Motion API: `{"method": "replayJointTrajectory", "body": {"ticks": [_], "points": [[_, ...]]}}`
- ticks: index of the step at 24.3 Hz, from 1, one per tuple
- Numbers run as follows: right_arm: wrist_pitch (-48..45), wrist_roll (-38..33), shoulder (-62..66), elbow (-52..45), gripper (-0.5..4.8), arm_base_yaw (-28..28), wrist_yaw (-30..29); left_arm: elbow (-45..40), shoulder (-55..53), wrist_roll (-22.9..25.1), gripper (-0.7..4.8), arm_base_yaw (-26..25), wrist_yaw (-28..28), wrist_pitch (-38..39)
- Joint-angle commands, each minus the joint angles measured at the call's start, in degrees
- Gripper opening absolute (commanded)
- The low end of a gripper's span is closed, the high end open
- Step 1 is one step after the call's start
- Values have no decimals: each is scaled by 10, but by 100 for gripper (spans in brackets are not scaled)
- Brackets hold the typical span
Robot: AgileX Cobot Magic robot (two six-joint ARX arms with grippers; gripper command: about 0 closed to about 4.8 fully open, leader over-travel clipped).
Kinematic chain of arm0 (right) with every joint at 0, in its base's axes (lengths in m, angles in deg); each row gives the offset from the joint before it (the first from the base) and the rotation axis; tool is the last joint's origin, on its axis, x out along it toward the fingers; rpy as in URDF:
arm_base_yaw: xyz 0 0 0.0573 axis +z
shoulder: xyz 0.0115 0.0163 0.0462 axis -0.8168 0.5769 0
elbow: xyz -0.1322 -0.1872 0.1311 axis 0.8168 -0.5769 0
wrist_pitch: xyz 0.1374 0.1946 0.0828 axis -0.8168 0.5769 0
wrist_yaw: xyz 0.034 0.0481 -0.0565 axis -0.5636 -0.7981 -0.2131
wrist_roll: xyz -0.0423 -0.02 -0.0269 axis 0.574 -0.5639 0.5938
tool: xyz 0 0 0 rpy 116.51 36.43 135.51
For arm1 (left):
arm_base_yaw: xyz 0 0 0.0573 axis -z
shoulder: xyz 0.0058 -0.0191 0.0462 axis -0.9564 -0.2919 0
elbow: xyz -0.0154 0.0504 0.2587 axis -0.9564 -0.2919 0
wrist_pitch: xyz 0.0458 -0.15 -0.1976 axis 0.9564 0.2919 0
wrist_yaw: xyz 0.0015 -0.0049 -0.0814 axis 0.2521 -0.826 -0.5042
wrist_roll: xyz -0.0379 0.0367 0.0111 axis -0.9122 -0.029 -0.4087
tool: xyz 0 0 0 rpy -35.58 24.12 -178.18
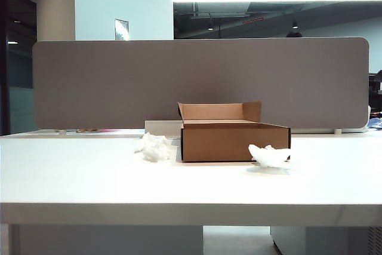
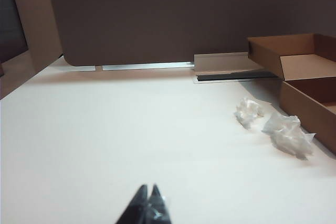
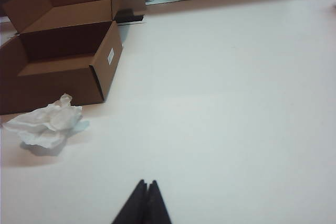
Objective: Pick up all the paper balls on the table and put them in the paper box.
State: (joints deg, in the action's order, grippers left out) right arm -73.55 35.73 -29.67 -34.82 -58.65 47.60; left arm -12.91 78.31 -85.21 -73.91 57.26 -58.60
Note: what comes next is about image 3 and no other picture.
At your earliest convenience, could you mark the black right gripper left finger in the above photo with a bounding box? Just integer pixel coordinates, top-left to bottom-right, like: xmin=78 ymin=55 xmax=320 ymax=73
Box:
xmin=111 ymin=179 xmax=149 ymax=224

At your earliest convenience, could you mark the white paper ball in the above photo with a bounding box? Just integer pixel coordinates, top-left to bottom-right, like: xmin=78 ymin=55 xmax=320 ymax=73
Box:
xmin=2 ymin=93 xmax=90 ymax=149

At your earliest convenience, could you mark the brown cardboard box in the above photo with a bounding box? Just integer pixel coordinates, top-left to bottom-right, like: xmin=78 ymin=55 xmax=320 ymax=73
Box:
xmin=0 ymin=0 xmax=124 ymax=116

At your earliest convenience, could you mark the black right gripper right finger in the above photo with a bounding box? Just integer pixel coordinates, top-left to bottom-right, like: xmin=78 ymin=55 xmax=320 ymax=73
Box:
xmin=145 ymin=180 xmax=173 ymax=224

